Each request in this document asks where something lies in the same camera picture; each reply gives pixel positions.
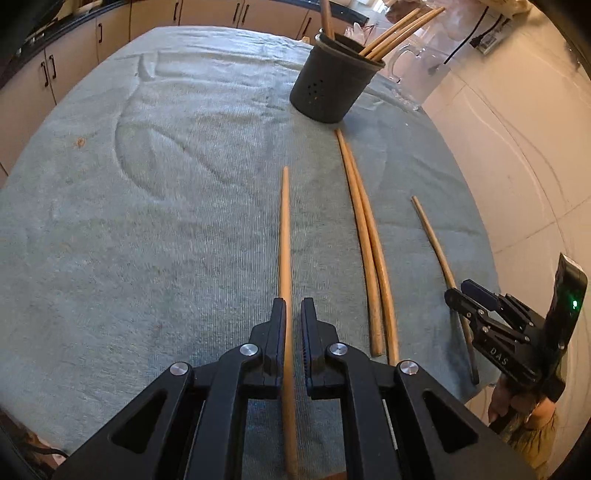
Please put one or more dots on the person's right forearm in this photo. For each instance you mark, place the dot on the person's right forearm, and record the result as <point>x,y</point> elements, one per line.
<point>535,443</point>

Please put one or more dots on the dark grey utensil holder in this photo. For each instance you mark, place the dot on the dark grey utensil holder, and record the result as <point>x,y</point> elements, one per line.
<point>332,83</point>

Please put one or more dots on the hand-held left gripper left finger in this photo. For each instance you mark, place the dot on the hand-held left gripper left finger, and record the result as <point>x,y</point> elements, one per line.
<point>277,332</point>

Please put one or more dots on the wooden chopstick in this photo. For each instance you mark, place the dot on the wooden chopstick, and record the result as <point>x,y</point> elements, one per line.
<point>327,18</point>
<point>392,30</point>
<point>286,240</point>
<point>411,34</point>
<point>401,33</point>
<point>436,244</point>
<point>378,258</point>
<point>362,230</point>

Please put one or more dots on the blue-green table cloth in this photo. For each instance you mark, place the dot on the blue-green table cloth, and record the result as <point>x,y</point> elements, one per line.
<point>161,230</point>

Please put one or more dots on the person's right hand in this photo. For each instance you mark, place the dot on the person's right hand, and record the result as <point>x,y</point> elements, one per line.
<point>498,406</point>

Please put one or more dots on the black kitchen countertop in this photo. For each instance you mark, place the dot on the black kitchen countertop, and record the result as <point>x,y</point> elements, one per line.
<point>55,27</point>

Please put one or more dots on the white power socket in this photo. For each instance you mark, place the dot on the white power socket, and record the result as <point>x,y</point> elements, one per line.
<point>487,40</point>

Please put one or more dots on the clear glass pitcher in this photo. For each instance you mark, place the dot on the clear glass pitcher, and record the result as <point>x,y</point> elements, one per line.
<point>422,69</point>

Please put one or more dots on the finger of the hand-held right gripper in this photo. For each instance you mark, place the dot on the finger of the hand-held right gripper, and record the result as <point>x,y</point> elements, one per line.
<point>461,304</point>
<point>480,293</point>

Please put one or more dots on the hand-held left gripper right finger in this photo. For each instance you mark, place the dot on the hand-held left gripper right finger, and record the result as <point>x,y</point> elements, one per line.
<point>310,337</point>

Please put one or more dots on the beige kitchen cabinets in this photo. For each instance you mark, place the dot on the beige kitchen cabinets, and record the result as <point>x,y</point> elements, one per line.
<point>69,60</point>

